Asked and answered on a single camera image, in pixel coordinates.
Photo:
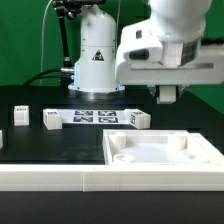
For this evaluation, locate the white U-shaped fence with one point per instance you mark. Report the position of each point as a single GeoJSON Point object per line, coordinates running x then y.
{"type": "Point", "coordinates": [125, 177]}

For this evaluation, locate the fiducial marker sheet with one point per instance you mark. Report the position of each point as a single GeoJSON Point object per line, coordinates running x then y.
{"type": "Point", "coordinates": [75, 116]}

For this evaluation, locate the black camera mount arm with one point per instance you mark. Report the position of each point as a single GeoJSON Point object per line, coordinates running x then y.
{"type": "Point", "coordinates": [69, 9]}

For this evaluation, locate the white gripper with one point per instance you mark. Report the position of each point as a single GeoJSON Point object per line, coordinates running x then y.
{"type": "Point", "coordinates": [143, 58]}

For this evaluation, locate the white square tabletop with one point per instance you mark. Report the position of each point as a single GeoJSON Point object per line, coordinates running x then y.
{"type": "Point", "coordinates": [144, 147]}

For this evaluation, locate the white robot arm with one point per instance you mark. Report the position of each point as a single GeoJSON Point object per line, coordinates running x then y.
{"type": "Point", "coordinates": [94, 72]}

